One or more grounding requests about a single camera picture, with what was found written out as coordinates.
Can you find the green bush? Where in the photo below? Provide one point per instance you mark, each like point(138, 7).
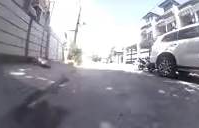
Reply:
point(75, 54)

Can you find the white gate fence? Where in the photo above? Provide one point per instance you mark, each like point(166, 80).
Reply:
point(132, 53)

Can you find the grey asphalt road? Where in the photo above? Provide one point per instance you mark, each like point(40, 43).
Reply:
point(113, 100)

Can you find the utility pole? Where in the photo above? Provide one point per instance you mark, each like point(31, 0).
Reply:
point(77, 26)

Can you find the parked motorbike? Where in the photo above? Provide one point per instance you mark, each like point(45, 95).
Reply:
point(144, 64)

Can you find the multi-storey building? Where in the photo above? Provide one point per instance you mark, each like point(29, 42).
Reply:
point(167, 20)

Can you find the white car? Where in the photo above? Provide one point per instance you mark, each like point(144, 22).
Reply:
point(187, 46)

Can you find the building behind wall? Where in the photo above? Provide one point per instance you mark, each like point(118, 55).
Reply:
point(40, 8)

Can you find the grey panelled wall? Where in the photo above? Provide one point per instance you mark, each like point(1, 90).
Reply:
point(13, 33)

